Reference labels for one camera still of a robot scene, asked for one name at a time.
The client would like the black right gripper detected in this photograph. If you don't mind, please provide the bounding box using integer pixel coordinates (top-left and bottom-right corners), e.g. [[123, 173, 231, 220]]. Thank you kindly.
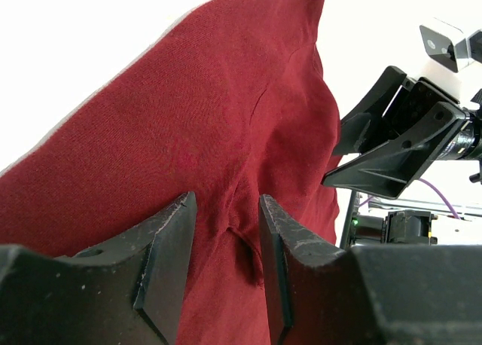
[[322, 66, 481, 199]]

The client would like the dark red t-shirt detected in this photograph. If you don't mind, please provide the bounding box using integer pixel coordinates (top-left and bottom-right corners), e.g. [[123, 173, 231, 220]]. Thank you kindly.
[[1, 0, 340, 344]]

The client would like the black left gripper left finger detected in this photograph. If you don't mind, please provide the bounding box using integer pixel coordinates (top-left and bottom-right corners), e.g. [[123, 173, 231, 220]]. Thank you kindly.
[[1, 192, 197, 344]]

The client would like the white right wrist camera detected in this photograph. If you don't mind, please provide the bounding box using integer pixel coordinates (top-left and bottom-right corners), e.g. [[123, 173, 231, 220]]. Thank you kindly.
[[419, 17, 482, 99]]

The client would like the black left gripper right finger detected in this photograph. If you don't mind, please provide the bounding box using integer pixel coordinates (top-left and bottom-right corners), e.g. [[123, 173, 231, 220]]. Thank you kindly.
[[259, 195, 481, 344]]

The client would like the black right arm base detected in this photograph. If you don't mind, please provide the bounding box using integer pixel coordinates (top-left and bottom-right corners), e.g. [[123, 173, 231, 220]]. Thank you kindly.
[[339, 191, 481, 249]]

